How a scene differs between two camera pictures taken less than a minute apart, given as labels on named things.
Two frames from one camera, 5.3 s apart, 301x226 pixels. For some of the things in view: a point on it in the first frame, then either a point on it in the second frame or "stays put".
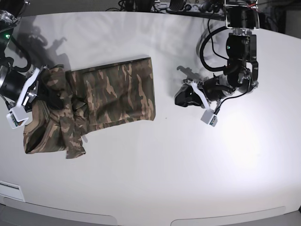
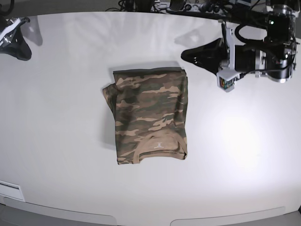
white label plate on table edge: (11, 190) stays put
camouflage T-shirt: (96, 98) -> (151, 109)
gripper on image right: (186, 95) -> (209, 55)
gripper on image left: (34, 90) -> (19, 48)
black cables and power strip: (215, 9) stays put
